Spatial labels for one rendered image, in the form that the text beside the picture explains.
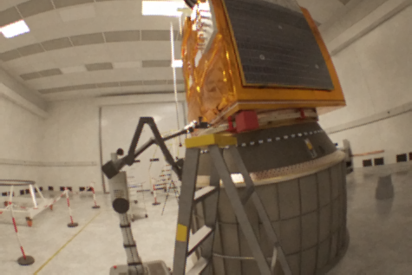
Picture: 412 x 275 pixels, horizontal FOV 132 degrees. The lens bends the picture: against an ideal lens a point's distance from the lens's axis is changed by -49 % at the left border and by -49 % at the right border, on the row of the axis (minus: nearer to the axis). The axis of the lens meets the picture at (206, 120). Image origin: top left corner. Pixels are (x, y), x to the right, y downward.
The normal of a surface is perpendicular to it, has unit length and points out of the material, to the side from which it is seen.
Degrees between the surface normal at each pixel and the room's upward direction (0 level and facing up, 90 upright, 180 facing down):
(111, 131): 90
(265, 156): 62
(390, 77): 90
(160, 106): 90
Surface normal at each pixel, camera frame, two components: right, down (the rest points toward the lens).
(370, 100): -0.95, 0.06
